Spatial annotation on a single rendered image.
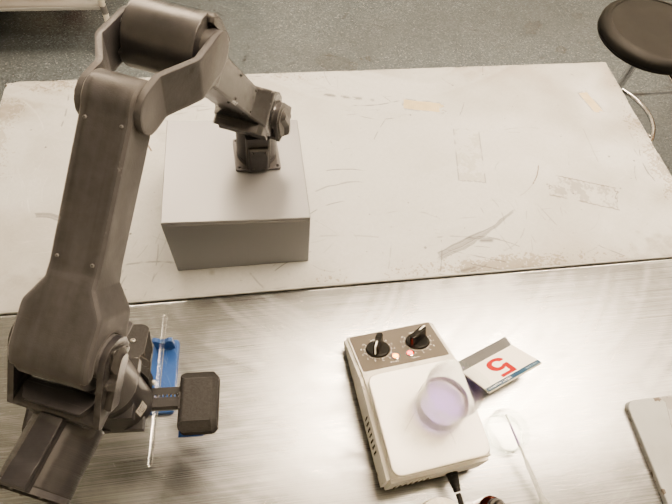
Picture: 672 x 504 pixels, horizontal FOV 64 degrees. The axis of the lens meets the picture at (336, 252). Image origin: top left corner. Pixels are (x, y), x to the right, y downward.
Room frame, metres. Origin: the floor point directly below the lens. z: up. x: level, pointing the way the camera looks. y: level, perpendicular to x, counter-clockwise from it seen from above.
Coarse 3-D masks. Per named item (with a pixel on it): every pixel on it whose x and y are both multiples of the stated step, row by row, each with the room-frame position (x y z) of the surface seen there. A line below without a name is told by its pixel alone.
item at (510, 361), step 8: (504, 352) 0.31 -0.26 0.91; (512, 352) 0.31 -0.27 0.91; (520, 352) 0.31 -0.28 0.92; (488, 360) 0.29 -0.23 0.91; (496, 360) 0.29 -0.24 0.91; (504, 360) 0.29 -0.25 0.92; (512, 360) 0.29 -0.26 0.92; (520, 360) 0.29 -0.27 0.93; (528, 360) 0.29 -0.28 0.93; (480, 368) 0.28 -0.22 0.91; (488, 368) 0.28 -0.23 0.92; (496, 368) 0.28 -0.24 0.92; (504, 368) 0.28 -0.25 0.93; (512, 368) 0.28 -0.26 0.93; (520, 368) 0.28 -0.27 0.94; (488, 376) 0.26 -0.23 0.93; (496, 376) 0.26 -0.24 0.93; (504, 376) 0.26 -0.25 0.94
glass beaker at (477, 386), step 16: (432, 368) 0.21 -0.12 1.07; (448, 368) 0.22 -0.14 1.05; (464, 368) 0.22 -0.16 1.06; (464, 384) 0.21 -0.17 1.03; (480, 384) 0.20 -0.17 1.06; (416, 400) 0.19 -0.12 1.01; (480, 400) 0.18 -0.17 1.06; (432, 416) 0.17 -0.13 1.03; (448, 416) 0.16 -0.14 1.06; (464, 416) 0.16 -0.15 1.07
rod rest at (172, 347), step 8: (168, 344) 0.25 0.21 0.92; (176, 344) 0.25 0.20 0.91; (168, 352) 0.24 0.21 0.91; (176, 352) 0.24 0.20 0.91; (152, 360) 0.23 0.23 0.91; (168, 360) 0.23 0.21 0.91; (176, 360) 0.23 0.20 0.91; (152, 368) 0.22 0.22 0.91; (168, 368) 0.22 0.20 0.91; (176, 368) 0.22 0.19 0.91; (168, 376) 0.21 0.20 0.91; (176, 376) 0.21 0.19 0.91; (168, 384) 0.20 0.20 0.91; (176, 384) 0.20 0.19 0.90
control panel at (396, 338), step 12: (420, 324) 0.32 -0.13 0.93; (360, 336) 0.29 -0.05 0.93; (372, 336) 0.29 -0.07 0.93; (384, 336) 0.30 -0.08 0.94; (396, 336) 0.30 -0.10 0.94; (432, 336) 0.30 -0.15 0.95; (360, 348) 0.27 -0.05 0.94; (396, 348) 0.27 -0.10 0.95; (408, 348) 0.28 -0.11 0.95; (432, 348) 0.28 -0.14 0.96; (444, 348) 0.28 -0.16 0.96; (360, 360) 0.25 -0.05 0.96; (372, 360) 0.25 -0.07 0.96; (384, 360) 0.25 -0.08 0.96; (396, 360) 0.25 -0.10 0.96; (408, 360) 0.25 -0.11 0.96
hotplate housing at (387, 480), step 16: (352, 352) 0.27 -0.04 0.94; (448, 352) 0.27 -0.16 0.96; (352, 368) 0.25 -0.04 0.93; (384, 368) 0.24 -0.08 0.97; (400, 368) 0.24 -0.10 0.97; (368, 400) 0.20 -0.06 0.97; (368, 416) 0.18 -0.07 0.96; (368, 432) 0.17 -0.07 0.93; (384, 448) 0.14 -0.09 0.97; (384, 464) 0.12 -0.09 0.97; (464, 464) 0.14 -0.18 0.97; (480, 464) 0.14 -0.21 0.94; (384, 480) 0.11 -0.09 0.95; (400, 480) 0.11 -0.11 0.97; (416, 480) 0.11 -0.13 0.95; (448, 480) 0.12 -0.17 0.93
